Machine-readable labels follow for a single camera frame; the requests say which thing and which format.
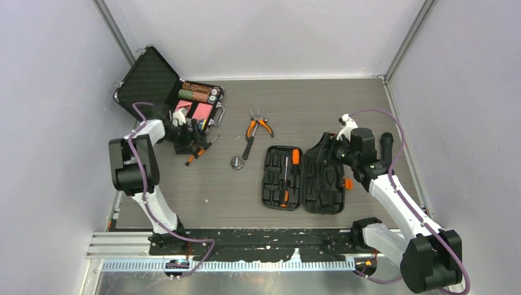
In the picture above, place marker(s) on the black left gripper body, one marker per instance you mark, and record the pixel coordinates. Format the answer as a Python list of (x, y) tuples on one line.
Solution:
[(181, 135)]

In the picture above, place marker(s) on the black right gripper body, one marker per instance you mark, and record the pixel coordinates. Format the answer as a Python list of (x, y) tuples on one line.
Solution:
[(343, 152)]

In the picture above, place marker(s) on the black plastic tool case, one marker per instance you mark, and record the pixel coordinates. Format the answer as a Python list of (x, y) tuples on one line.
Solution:
[(318, 188)]

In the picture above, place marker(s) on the black orange stubby screwdriver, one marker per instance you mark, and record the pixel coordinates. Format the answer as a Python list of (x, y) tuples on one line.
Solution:
[(284, 193)]

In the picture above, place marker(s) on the small orange precision screwdriver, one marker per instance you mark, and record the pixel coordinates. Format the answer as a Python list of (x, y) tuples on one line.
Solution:
[(195, 155)]

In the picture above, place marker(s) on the small round tape measure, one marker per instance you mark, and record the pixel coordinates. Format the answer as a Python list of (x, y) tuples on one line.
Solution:
[(237, 163)]

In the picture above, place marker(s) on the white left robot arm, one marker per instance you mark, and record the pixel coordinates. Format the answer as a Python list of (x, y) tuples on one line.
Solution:
[(135, 171)]

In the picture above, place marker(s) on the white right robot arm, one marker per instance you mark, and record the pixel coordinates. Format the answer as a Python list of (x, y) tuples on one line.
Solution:
[(428, 256)]

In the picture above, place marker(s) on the black aluminium poker chip case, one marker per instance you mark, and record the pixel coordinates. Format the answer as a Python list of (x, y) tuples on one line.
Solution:
[(151, 79)]

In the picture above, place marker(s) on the red playing card deck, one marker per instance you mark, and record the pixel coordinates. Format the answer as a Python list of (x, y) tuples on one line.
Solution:
[(202, 111)]

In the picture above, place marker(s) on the black cylinder flashlight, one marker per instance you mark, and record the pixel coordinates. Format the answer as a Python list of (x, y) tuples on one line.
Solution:
[(386, 148)]

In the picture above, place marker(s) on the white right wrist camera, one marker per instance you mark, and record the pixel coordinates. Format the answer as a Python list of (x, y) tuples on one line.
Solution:
[(348, 125)]

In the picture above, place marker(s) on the orange handled pliers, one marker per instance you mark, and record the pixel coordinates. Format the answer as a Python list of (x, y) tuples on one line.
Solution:
[(262, 121)]

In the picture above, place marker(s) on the black handled hammer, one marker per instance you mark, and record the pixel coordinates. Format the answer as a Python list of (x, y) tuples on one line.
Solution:
[(250, 138)]

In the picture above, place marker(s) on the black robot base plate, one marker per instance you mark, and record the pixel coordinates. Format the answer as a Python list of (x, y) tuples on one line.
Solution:
[(259, 245)]

